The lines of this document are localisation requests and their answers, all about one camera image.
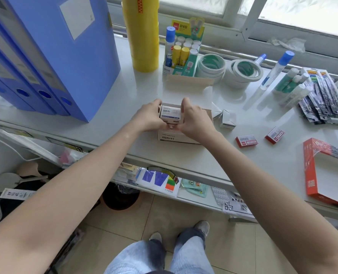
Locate person's right hand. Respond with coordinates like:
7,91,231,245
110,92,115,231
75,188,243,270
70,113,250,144
175,97,218,143

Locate person's left hand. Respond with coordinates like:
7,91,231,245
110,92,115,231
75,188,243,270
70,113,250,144
130,98,170,134

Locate white paper clip carton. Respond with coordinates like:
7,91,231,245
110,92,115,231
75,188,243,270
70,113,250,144
157,107,214,145

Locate small red box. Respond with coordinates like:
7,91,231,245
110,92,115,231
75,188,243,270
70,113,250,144
235,134,259,149
265,126,286,145

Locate red large cardboard box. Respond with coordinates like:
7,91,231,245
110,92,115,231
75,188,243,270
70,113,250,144
302,137,338,206

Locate person's right forearm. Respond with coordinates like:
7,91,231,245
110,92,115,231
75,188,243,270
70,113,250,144
199,129,338,274

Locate person's left forearm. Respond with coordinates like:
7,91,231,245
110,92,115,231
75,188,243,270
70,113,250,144
0,122,147,274

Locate person's right shoe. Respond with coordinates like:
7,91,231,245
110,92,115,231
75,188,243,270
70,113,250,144
194,220,211,237

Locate person's right leg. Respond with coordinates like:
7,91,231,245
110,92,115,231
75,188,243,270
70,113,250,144
169,227,215,274

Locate person's leg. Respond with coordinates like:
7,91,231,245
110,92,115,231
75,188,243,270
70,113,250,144
169,227,215,274
103,239,168,274

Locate person's left leg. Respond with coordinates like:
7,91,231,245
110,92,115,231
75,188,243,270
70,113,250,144
103,239,168,274

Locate stack of white tape rolls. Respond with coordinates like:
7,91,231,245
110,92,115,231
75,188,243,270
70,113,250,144
195,53,226,80
223,59,264,89

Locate green glue display box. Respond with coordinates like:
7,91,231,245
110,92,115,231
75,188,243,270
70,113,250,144
163,17,215,84

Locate stack of clear packets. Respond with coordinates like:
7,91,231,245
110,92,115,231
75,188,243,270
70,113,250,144
111,162,141,185

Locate blue white paper pack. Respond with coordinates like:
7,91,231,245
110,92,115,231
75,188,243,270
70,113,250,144
136,167,182,198

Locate teal packets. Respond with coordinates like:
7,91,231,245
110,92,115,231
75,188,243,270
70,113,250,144
180,178,209,198

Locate yellow glue stick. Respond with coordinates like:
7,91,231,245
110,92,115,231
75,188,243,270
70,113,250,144
172,45,182,69
180,47,190,67

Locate white dotted sheet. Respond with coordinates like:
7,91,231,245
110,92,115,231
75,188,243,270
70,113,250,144
211,186,232,206

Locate group of white capped glue sticks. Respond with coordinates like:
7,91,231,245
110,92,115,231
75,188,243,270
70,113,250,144
174,35,201,76

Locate blue file box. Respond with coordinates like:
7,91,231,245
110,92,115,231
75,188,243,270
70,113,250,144
3,0,121,123
0,8,71,117
0,70,35,112
0,34,57,115

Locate yellow film roll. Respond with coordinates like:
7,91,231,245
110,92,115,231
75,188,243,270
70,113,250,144
121,0,160,73

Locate black trash bin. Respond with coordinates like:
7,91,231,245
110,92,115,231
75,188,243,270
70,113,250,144
102,181,141,211

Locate pink plastic bag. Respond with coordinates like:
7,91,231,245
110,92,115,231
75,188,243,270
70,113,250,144
59,148,85,166

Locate small blue capped glue bottle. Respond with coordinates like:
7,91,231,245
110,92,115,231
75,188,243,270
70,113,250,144
253,53,268,66

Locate clear bag with patterned paper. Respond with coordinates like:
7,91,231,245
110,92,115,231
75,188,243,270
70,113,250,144
222,191,257,220

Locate green label glue stick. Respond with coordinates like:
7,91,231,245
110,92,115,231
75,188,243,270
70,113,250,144
274,67,300,92
282,73,310,94

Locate white glue stick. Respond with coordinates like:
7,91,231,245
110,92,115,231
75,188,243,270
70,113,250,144
280,83,307,106
286,85,314,109

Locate crumpled clear plastic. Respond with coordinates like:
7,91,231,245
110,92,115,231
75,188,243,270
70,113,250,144
267,36,306,53

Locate stack of black pen packets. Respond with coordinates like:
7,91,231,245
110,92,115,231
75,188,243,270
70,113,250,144
298,70,338,124

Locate white dustpan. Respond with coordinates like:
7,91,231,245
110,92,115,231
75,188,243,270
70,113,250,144
0,172,48,193

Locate white window frame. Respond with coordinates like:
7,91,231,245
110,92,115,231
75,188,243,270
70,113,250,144
106,0,338,75

